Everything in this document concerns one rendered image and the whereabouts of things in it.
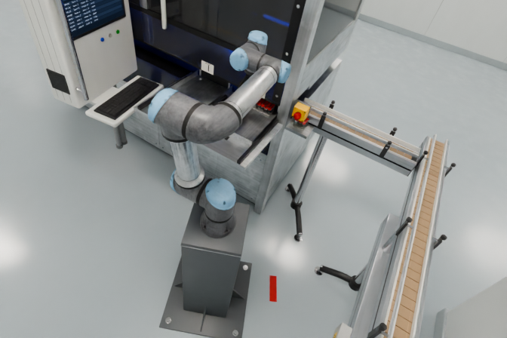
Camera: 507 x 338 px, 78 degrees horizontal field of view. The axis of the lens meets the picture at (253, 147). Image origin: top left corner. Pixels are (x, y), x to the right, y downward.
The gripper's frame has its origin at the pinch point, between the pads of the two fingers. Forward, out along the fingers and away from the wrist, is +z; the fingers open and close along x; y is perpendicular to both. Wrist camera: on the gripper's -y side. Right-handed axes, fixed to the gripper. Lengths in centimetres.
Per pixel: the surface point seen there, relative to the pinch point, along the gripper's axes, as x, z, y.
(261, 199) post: -10, 92, 28
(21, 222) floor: 113, 110, -70
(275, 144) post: -9.6, 37.6, 27.6
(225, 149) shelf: 3.3, 21.6, -7.9
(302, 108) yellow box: -18.8, 6.5, 28.5
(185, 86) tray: 51, 21, 21
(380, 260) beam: -87, 55, 4
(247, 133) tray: 0.5, 21.4, 9.0
